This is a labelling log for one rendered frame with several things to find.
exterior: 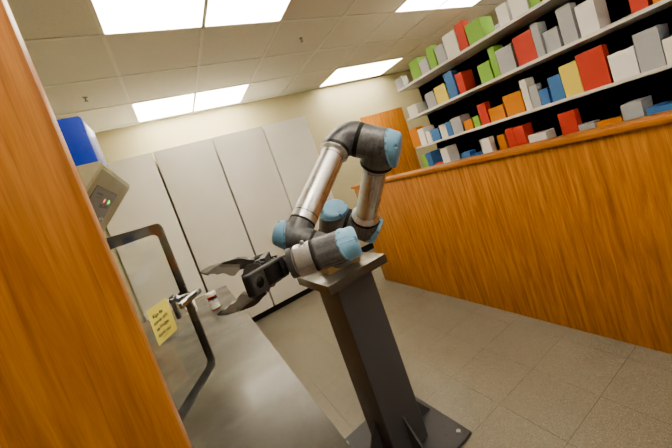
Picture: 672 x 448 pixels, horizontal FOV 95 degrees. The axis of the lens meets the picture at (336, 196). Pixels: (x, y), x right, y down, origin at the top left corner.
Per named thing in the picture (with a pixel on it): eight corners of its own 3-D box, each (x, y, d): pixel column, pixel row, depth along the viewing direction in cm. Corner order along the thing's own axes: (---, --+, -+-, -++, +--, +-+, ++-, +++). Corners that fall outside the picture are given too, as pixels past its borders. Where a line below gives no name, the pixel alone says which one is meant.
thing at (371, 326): (401, 389, 185) (353, 250, 178) (472, 433, 144) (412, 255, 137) (338, 448, 161) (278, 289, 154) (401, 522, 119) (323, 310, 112)
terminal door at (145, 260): (146, 479, 51) (49, 254, 48) (214, 364, 81) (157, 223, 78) (151, 477, 51) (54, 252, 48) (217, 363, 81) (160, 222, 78)
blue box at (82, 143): (25, 182, 49) (2, 128, 48) (49, 189, 58) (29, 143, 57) (99, 165, 53) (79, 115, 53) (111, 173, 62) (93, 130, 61)
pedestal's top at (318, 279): (349, 257, 167) (347, 250, 167) (387, 261, 140) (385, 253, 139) (299, 284, 151) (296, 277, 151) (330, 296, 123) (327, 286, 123)
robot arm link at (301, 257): (317, 276, 68) (305, 241, 67) (298, 283, 68) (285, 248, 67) (319, 265, 75) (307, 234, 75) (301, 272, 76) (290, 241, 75)
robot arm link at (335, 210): (324, 214, 143) (325, 192, 134) (351, 223, 140) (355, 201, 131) (314, 232, 134) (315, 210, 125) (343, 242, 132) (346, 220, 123)
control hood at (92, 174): (35, 244, 46) (8, 181, 45) (91, 237, 75) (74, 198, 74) (123, 217, 51) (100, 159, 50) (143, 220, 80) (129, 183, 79)
